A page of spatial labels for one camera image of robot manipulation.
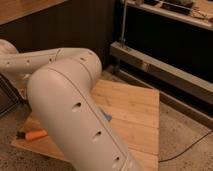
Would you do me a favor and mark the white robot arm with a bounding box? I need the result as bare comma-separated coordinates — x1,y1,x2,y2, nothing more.
0,39,143,171

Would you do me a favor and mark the metal shelf rack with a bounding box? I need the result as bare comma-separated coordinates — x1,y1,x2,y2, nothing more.
110,0,213,129

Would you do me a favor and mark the orange toy carrot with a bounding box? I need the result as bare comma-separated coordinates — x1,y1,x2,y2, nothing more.
16,130,48,141

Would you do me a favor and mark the black floor cable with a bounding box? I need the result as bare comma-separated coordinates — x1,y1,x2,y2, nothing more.
157,129,213,164

